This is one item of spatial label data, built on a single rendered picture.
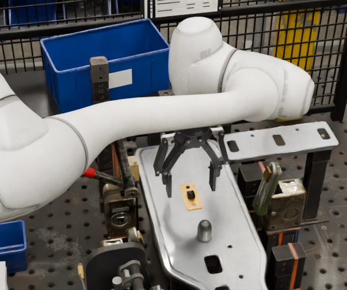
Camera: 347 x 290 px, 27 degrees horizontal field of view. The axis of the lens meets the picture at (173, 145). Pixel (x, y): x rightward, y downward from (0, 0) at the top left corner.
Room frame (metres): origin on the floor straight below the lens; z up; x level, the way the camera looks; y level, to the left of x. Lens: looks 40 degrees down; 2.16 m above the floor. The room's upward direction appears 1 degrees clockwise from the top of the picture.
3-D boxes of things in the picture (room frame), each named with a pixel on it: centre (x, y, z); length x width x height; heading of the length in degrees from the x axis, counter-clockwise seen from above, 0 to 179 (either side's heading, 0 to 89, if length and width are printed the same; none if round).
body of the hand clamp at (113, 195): (1.15, 0.12, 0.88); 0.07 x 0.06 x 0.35; 103
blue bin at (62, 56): (1.58, 0.18, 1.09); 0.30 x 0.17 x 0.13; 113
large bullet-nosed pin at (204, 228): (1.07, -0.07, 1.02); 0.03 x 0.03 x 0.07
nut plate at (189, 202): (1.19, -0.04, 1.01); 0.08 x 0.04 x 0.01; 13
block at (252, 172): (1.30, -0.21, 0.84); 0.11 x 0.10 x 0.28; 103
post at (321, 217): (1.42, -0.38, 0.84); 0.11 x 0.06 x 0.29; 103
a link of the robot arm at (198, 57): (1.18, -0.05, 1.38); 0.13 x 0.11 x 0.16; 63
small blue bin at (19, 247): (1.25, 0.42, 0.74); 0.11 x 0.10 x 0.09; 13
